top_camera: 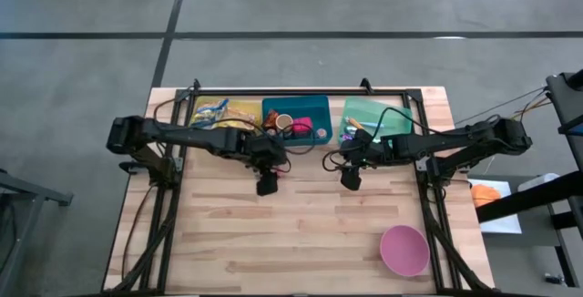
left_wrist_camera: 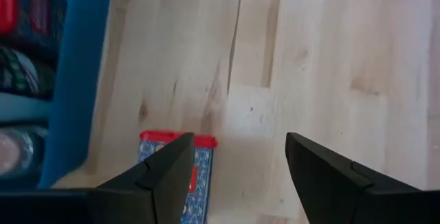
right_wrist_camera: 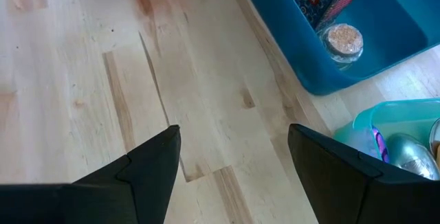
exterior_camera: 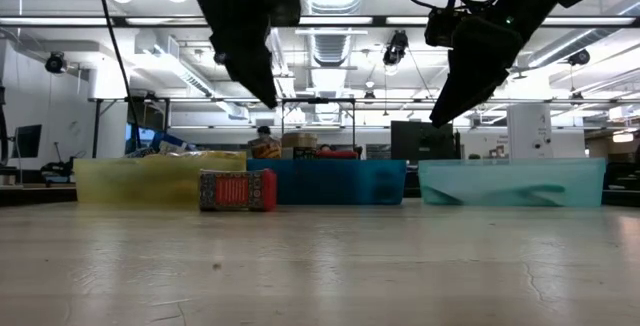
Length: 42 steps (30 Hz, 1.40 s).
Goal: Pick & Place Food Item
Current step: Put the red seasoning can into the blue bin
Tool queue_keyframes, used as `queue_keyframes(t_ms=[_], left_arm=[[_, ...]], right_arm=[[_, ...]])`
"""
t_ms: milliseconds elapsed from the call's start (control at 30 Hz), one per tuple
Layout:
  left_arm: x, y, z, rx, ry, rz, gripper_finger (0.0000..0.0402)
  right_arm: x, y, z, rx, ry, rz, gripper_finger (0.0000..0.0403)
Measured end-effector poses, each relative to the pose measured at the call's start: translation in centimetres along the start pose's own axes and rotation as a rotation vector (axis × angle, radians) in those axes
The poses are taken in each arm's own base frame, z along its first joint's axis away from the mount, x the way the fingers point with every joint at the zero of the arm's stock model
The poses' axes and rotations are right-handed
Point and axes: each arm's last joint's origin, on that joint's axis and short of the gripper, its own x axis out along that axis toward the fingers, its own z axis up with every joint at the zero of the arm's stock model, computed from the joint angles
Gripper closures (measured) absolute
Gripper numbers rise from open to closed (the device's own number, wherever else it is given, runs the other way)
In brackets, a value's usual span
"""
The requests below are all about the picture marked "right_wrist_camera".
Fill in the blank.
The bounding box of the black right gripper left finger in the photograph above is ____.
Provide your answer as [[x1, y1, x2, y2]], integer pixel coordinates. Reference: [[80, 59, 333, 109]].
[[0, 124, 182, 224]]

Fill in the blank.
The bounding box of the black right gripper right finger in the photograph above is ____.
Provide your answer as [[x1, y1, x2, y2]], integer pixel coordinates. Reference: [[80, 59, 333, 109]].
[[287, 124, 440, 224]]

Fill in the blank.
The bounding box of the iridescent purple metal spoon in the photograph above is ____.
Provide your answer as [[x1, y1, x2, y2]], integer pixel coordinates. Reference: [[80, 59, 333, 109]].
[[371, 124, 440, 181]]

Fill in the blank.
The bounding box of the smoked paprika spice tin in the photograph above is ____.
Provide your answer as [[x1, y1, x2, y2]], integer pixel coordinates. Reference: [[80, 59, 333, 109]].
[[280, 0, 371, 32]]

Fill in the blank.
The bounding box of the mint green plastic tray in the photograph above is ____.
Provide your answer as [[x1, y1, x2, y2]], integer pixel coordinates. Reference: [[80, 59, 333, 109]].
[[333, 97, 440, 183]]

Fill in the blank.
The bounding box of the dark teal plastic bin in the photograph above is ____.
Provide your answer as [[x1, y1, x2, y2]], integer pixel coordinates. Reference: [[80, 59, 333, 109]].
[[236, 0, 440, 96]]

